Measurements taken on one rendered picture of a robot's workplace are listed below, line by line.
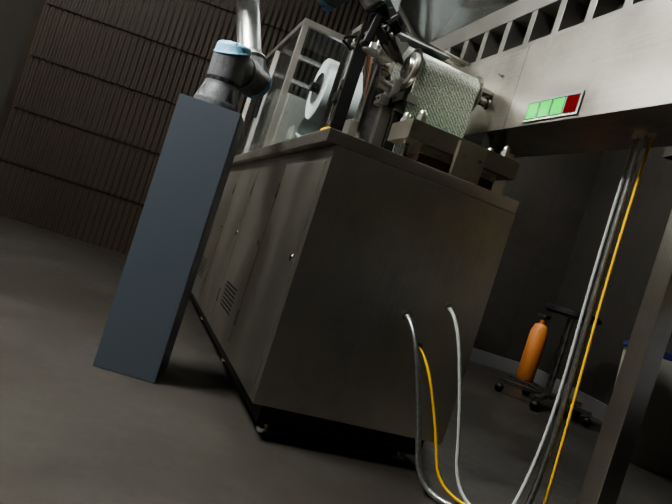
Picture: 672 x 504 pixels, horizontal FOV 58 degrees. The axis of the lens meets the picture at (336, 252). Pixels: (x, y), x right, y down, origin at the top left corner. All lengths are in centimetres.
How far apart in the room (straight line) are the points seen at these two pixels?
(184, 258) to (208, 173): 28
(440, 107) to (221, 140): 75
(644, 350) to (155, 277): 140
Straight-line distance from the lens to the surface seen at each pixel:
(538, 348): 514
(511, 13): 248
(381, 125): 213
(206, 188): 197
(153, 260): 199
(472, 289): 193
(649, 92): 170
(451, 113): 216
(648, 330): 166
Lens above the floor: 58
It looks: level
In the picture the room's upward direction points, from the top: 18 degrees clockwise
